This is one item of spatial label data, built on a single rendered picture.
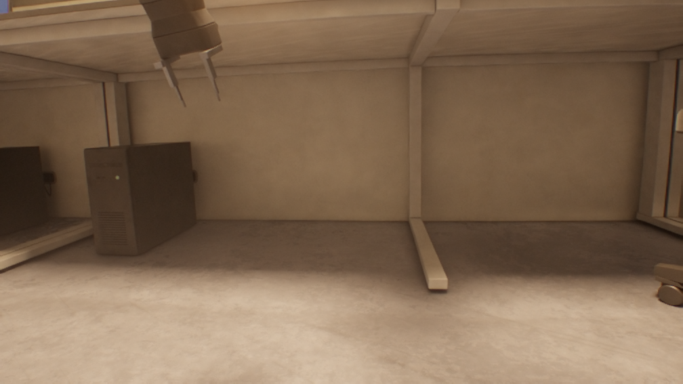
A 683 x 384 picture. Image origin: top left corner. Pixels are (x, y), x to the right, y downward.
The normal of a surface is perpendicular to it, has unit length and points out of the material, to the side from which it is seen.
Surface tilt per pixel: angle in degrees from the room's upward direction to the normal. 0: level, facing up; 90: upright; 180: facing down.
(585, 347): 0
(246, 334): 0
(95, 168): 90
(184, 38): 114
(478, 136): 90
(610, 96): 90
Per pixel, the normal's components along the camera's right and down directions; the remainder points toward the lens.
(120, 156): -0.11, 0.13
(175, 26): -0.08, 0.47
